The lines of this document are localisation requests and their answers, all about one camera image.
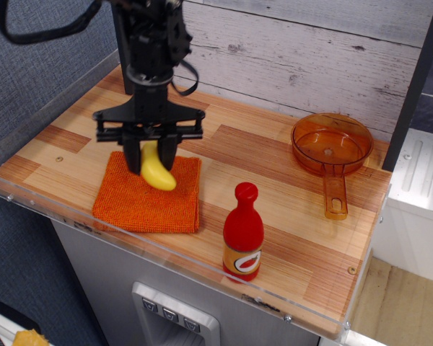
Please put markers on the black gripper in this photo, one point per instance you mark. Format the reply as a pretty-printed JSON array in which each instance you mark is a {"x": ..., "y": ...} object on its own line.
[{"x": 149, "y": 115}]

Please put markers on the yellow toy banana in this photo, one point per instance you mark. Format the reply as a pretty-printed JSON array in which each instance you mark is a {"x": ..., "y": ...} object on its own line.
[{"x": 153, "y": 171}]

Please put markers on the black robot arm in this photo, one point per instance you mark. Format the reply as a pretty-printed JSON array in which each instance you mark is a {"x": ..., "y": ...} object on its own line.
[{"x": 153, "y": 42}]

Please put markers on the orange knitted cloth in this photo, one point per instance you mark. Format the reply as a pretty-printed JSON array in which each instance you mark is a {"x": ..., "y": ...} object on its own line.
[{"x": 126, "y": 201}]

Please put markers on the red toy sauce bottle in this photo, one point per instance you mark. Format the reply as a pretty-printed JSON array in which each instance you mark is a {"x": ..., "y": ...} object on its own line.
[{"x": 243, "y": 235}]

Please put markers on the grey toy fridge cabinet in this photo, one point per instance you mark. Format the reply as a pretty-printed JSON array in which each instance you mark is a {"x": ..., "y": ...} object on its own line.
[{"x": 141, "y": 296}]

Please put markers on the orange transparent toy pan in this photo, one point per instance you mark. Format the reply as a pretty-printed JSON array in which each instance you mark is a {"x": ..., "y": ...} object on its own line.
[{"x": 331, "y": 146}]

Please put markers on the yellow object bottom left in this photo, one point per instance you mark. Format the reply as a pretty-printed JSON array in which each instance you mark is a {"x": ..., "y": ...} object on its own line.
[{"x": 29, "y": 338}]

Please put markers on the white black device bottom left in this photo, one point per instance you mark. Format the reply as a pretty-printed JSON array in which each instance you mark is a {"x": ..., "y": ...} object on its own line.
[{"x": 12, "y": 321}]

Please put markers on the clear acrylic table guard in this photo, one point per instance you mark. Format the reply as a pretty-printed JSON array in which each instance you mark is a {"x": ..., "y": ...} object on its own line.
[{"x": 310, "y": 267}]

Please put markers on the white toy sink unit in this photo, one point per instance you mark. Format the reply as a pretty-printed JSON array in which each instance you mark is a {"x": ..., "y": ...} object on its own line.
[{"x": 403, "y": 236}]

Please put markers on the dark grey left post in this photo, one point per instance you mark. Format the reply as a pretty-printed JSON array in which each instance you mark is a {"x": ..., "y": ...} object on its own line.
[{"x": 122, "y": 24}]

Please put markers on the dark grey post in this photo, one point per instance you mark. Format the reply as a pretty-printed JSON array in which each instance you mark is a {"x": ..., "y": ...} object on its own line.
[
  {"x": 122, "y": 24},
  {"x": 408, "y": 109}
]

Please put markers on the dark grey right post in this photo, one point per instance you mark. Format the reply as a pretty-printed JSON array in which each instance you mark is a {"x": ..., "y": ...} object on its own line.
[{"x": 408, "y": 109}]

